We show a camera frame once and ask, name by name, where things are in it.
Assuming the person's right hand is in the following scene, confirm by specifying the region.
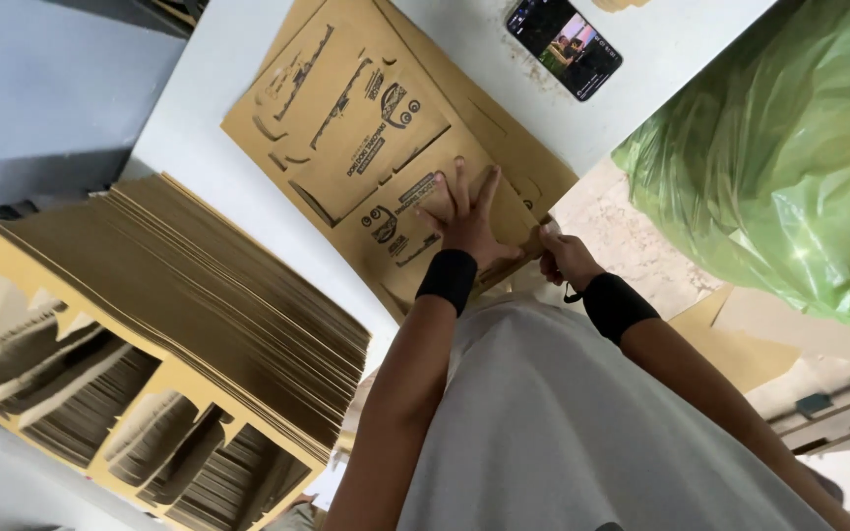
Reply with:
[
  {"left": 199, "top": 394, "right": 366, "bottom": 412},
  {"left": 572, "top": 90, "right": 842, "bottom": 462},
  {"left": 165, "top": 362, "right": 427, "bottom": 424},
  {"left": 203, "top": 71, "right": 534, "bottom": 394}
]
[{"left": 539, "top": 224, "right": 606, "bottom": 294}]

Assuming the person's left hand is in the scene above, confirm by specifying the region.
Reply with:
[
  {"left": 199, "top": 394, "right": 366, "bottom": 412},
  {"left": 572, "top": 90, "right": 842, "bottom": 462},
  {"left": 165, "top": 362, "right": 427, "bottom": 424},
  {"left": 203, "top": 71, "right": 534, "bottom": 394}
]
[{"left": 415, "top": 156, "right": 526, "bottom": 272}]

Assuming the printed brown cardboard sheet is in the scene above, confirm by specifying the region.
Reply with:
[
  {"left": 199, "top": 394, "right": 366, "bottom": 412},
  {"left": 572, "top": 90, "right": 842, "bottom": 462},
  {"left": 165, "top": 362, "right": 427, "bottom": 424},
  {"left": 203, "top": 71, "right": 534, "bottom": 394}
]
[{"left": 220, "top": 0, "right": 546, "bottom": 323}]

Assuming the black wristband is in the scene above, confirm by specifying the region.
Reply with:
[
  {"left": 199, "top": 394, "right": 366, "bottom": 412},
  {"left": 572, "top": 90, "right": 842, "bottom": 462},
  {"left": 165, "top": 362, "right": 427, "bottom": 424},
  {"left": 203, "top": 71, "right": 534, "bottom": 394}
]
[
  {"left": 415, "top": 248, "right": 480, "bottom": 319},
  {"left": 563, "top": 272, "right": 661, "bottom": 347}
]

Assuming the stack of flat cardboard blanks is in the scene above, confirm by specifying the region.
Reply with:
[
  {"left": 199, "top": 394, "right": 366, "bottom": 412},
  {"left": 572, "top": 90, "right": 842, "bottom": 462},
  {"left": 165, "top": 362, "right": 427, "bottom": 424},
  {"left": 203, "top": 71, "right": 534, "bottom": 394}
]
[{"left": 251, "top": 0, "right": 580, "bottom": 325}]

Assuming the person's white shirt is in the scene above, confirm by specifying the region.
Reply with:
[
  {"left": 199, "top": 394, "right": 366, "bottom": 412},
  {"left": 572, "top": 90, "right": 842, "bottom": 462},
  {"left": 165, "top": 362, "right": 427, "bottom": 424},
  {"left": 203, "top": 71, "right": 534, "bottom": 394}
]
[{"left": 395, "top": 291, "right": 833, "bottom": 531}]

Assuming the black smartphone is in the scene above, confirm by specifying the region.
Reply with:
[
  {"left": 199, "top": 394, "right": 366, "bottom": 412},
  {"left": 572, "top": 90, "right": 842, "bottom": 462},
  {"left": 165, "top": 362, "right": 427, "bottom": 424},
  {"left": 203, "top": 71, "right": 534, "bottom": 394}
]
[{"left": 506, "top": 0, "right": 624, "bottom": 103}]

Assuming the brown cardboard scrap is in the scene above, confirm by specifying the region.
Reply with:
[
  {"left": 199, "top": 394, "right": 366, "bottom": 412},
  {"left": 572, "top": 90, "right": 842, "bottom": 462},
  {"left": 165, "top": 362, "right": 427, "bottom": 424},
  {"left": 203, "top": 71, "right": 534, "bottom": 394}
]
[{"left": 667, "top": 284, "right": 804, "bottom": 395}]

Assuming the green plastic bag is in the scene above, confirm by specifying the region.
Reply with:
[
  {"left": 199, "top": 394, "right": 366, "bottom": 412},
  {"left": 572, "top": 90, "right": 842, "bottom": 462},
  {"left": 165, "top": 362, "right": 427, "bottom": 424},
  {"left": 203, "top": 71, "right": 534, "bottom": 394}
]
[{"left": 611, "top": 0, "right": 850, "bottom": 342}]

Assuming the pale cardboard scrap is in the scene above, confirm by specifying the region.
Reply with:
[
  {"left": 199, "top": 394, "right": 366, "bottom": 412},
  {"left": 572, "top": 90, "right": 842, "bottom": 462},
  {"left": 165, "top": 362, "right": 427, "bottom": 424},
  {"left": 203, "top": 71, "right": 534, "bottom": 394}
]
[{"left": 711, "top": 286, "right": 850, "bottom": 371}]

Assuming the grey wooden pallet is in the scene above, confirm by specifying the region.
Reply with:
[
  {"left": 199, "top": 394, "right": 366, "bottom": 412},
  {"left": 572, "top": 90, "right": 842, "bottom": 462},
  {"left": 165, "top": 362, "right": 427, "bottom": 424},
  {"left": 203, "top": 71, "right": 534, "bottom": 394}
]
[{"left": 763, "top": 360, "right": 850, "bottom": 460}]

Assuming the tall pile of die-cut cardboard frames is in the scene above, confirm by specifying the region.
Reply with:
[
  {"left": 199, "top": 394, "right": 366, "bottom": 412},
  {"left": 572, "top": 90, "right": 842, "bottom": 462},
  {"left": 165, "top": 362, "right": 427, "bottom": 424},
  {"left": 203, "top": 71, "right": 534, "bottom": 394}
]
[{"left": 0, "top": 172, "right": 373, "bottom": 531}]

